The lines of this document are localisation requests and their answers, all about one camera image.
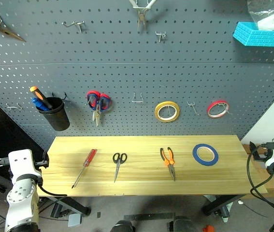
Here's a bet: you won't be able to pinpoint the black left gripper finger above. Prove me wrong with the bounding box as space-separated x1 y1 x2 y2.
42 150 50 168

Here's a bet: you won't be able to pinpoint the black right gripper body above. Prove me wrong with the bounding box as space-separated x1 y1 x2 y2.
252 149 267 161

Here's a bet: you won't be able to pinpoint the blue tape roll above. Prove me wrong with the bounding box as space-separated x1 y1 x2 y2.
192 143 219 167

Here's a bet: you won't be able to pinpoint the orange black needle-nose pliers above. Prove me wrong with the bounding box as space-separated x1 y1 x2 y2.
159 147 176 182

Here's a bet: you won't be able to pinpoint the grey metal pegboard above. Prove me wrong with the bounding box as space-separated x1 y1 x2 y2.
0 0 274 150

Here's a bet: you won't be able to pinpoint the wooden plank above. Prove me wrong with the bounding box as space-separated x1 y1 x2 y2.
241 142 274 194

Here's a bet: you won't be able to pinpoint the black plastic cup holder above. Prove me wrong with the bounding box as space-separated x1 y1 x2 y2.
35 97 71 132

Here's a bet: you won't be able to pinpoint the silver double pegboard hook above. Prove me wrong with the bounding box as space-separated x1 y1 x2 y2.
187 101 198 116
155 30 168 43
61 21 86 33
6 103 24 111
218 102 232 116

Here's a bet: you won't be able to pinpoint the black table leg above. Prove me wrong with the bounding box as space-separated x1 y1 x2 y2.
201 194 246 217
39 195 92 217

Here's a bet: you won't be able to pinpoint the red tape roll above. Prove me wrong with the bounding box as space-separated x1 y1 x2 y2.
206 99 230 119

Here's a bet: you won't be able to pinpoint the black pegboard hook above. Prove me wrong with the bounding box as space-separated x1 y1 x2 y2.
51 91 69 101

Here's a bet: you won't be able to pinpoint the yellow tape roll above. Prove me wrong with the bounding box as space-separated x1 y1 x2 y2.
154 101 181 123

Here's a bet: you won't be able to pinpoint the silver loop pegboard hook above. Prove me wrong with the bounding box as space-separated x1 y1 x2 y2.
131 92 144 103

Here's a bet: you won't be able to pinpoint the teal brick pattern box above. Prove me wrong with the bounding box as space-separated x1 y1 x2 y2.
232 21 274 48

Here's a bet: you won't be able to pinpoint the black metal floor bar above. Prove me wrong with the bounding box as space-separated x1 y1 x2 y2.
123 212 176 221

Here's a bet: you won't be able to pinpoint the clear plastic bag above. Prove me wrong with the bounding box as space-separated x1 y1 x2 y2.
247 0 274 32

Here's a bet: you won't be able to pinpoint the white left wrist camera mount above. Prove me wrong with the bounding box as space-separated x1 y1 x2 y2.
7 149 43 185

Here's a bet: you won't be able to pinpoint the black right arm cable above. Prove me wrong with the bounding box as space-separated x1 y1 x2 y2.
246 142 274 232

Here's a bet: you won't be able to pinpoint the red handled screwdriver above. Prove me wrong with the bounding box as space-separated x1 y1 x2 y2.
71 148 98 189

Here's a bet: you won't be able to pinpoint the blue handled screwdriver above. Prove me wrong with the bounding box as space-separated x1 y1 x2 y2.
31 97 47 112

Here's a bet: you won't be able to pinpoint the orange black handled screwdriver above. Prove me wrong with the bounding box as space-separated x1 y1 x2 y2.
29 86 53 110

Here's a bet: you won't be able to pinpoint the black handled scissors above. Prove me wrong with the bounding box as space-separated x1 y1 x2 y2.
112 152 128 184

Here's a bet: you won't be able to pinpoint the red blue handled scissors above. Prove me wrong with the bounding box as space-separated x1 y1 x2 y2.
86 90 112 127

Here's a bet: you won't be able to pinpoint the white handled pliers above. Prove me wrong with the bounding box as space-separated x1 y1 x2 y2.
129 0 156 31

